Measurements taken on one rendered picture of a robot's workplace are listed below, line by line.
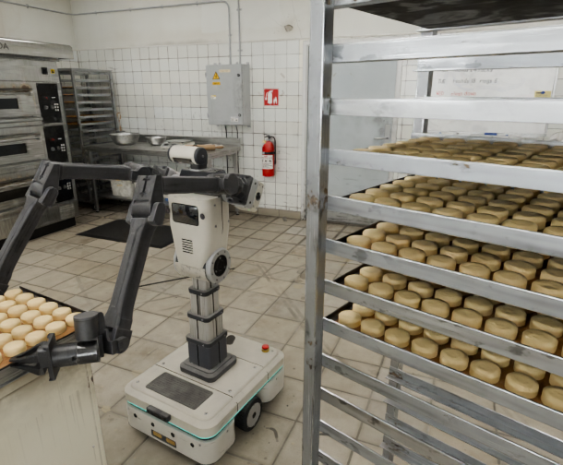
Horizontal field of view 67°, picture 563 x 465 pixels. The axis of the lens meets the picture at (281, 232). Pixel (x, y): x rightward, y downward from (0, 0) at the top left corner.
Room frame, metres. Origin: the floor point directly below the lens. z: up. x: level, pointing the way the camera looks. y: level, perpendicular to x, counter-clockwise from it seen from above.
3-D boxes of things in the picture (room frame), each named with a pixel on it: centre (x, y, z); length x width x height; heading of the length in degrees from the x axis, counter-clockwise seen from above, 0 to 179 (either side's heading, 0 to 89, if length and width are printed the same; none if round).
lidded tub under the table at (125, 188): (5.71, 2.04, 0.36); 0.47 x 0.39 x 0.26; 155
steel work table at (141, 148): (5.50, 1.53, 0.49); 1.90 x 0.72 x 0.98; 67
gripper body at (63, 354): (0.92, 0.55, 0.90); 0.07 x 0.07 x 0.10; 15
